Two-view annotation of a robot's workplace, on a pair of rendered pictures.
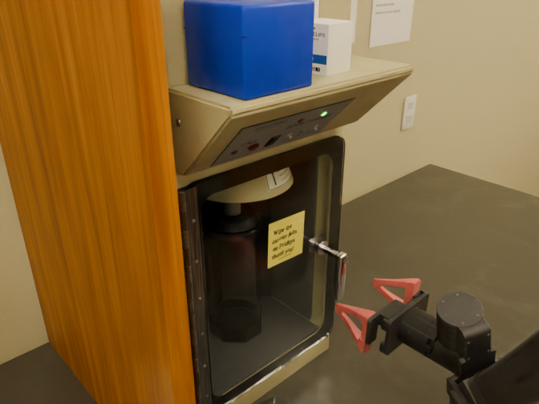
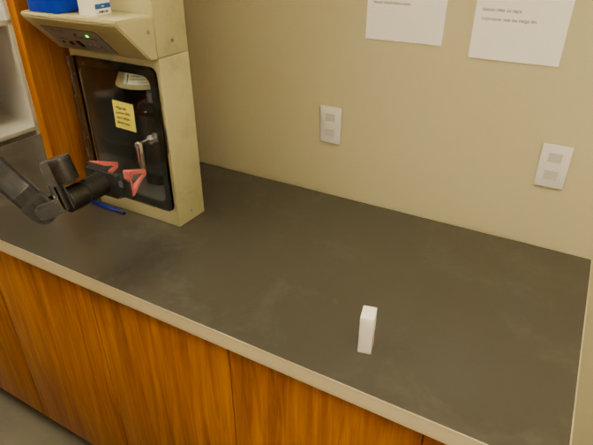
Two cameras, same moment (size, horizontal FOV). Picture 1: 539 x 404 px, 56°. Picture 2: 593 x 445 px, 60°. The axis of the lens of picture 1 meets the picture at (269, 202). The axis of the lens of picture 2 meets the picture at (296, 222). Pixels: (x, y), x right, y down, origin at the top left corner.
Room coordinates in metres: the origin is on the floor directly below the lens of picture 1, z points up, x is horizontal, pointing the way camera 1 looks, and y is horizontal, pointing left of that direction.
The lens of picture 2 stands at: (0.71, -1.42, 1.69)
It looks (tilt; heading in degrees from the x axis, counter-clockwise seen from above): 30 degrees down; 72
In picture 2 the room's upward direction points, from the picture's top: straight up
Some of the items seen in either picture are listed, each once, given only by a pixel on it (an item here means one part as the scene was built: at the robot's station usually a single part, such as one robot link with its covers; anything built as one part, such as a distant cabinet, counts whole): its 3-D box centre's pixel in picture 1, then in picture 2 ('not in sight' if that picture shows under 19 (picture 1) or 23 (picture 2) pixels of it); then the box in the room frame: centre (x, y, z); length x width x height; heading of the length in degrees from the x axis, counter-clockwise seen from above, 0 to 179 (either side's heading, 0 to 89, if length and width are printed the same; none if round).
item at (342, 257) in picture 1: (332, 271); (146, 154); (0.71, -0.11, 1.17); 0.05 x 0.03 x 0.10; 43
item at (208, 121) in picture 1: (301, 115); (88, 34); (0.62, -0.04, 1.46); 0.32 x 0.12 x 0.10; 133
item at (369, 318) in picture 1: (365, 317); (108, 171); (0.61, -0.15, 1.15); 0.09 x 0.07 x 0.07; 43
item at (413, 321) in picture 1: (419, 329); (95, 185); (0.59, -0.22, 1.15); 0.10 x 0.07 x 0.07; 133
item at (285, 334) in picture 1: (273, 276); (123, 135); (0.66, -0.01, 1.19); 0.30 x 0.01 x 0.40; 133
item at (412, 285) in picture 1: (392, 297); (128, 177); (0.66, -0.20, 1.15); 0.09 x 0.07 x 0.07; 43
